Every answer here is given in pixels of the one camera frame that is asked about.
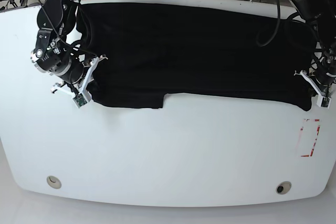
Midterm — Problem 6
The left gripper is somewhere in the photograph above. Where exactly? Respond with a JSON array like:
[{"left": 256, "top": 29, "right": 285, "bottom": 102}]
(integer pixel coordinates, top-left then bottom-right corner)
[{"left": 311, "top": 49, "right": 335, "bottom": 87}]

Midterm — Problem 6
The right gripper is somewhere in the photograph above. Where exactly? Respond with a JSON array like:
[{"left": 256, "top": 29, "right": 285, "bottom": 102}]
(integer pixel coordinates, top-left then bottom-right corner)
[{"left": 30, "top": 39, "right": 85, "bottom": 84}]

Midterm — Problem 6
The black T-shirt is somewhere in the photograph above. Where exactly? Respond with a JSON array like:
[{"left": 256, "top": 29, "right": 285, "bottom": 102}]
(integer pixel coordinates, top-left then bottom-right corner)
[{"left": 77, "top": 3, "right": 316, "bottom": 111}]

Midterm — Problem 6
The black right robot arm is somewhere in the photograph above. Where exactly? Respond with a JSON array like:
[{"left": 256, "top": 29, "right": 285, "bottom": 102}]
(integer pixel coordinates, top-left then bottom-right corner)
[{"left": 31, "top": 0, "right": 87, "bottom": 85}]

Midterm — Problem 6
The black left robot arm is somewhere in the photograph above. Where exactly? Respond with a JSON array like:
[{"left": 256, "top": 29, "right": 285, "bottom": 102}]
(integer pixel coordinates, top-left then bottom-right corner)
[{"left": 256, "top": 0, "right": 335, "bottom": 89}]

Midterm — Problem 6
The red tape rectangle marking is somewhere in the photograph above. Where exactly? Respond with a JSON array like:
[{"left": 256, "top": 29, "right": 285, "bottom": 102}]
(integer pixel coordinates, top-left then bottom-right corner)
[{"left": 297, "top": 119, "right": 321, "bottom": 157}]

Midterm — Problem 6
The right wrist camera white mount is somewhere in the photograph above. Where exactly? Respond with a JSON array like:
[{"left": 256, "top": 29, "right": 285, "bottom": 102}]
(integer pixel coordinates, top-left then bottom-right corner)
[{"left": 50, "top": 54, "right": 108, "bottom": 108}]

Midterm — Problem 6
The left table cable grommet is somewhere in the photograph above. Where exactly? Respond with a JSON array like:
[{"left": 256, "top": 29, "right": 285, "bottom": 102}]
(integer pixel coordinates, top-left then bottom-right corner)
[{"left": 46, "top": 176, "right": 61, "bottom": 189}]

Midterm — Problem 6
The table cable grommet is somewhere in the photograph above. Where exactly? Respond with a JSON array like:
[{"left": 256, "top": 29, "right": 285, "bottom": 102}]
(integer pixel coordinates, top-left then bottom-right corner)
[
  {"left": 276, "top": 181, "right": 292, "bottom": 195},
  {"left": 46, "top": 176, "right": 61, "bottom": 189}
]

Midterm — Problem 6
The right table cable grommet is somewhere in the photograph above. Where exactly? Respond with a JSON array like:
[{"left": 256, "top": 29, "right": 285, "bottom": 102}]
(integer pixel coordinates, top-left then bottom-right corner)
[{"left": 276, "top": 181, "right": 292, "bottom": 195}]

